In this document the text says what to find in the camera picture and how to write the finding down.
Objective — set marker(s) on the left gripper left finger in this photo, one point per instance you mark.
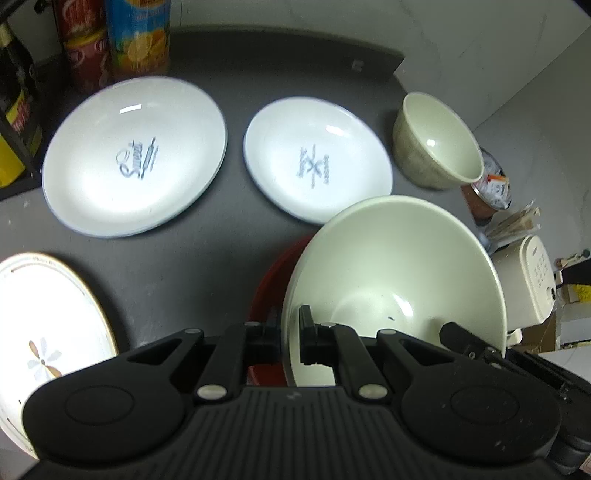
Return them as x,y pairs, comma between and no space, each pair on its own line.
240,347

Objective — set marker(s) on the brown trash bin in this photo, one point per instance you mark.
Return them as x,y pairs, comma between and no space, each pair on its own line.
490,194

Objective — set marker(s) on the cream bowl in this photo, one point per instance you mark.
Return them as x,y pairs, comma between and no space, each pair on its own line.
394,262
432,145

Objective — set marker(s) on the small white Bakery plate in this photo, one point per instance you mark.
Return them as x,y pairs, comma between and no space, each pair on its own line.
313,158

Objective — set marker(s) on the flat white gold-rimmed plate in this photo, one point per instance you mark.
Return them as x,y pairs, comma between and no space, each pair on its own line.
51,325

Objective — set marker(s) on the large white Sweet plate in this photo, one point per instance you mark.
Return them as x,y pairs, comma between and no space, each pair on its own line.
133,156

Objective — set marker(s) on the red and black bowl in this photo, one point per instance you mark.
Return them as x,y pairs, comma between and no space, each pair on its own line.
267,304

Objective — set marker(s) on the orange juice bottle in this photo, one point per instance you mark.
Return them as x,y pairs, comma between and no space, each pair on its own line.
139,37

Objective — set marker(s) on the black metal spice rack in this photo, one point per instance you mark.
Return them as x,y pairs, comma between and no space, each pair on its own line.
19,171

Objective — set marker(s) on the red drink can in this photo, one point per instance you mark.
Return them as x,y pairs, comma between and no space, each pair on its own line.
82,30

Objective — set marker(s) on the white electric kettle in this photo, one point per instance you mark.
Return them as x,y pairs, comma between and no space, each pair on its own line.
527,280

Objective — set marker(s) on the dark soy sauce jug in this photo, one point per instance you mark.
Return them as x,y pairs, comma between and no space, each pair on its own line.
19,90

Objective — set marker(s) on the cardboard boxes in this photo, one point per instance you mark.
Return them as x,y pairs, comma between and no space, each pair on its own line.
568,326

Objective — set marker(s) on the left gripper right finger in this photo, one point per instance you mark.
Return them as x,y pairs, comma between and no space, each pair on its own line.
339,347

